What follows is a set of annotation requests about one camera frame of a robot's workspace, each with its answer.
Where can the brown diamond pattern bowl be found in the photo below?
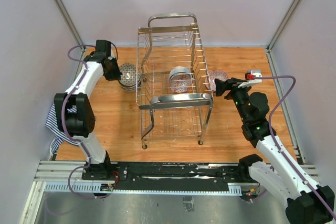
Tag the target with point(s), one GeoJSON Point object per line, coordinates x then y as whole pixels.
{"type": "Point", "coordinates": [128, 77]}

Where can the silver wire dish rack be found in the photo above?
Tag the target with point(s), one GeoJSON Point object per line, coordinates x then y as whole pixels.
{"type": "Point", "coordinates": [168, 41]}

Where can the red geometric pattern bowl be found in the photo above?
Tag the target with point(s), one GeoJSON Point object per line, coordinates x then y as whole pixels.
{"type": "Point", "coordinates": [180, 83]}

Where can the blue striped cloth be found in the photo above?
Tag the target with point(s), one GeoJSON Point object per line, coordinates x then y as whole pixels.
{"type": "Point", "coordinates": [59, 137]}

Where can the plain white bowl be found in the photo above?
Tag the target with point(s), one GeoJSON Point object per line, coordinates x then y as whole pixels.
{"type": "Point", "coordinates": [178, 70]}

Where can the red ikat pattern bowl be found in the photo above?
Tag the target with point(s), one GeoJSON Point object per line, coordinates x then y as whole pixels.
{"type": "Point", "coordinates": [210, 79]}

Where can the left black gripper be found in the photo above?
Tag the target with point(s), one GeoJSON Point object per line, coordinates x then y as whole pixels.
{"type": "Point", "coordinates": [116, 74]}

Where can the black leaf coral bowl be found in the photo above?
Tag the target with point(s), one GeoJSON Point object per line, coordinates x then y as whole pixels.
{"type": "Point", "coordinates": [129, 88]}

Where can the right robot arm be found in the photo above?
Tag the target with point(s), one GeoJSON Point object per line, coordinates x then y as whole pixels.
{"type": "Point", "coordinates": [304, 200]}

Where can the grey slotted cable duct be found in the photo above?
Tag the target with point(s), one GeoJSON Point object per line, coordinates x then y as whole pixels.
{"type": "Point", "coordinates": [205, 188]}

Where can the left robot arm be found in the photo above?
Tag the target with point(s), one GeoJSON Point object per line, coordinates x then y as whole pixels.
{"type": "Point", "coordinates": [75, 116]}

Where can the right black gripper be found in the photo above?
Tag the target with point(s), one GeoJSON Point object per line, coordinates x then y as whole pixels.
{"type": "Point", "coordinates": [234, 87]}

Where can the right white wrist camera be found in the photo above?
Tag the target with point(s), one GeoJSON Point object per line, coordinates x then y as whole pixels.
{"type": "Point", "coordinates": [251, 79]}

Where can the aluminium frame rail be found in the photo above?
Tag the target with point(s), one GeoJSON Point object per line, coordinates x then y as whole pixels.
{"type": "Point", "coordinates": [66, 17]}

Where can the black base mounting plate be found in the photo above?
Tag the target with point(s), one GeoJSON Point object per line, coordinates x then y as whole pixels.
{"type": "Point", "coordinates": [183, 173]}

